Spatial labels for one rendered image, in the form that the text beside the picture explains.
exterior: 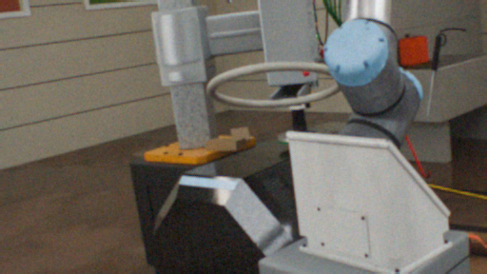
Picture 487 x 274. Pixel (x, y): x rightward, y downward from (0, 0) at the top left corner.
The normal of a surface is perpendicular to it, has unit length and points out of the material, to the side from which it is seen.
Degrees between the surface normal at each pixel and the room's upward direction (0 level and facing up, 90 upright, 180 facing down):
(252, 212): 59
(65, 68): 90
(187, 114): 90
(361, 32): 49
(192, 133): 90
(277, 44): 90
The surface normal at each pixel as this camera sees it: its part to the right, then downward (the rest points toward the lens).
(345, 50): -0.41, -0.46
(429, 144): -0.67, 0.22
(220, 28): -0.02, 0.20
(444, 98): 0.73, 0.05
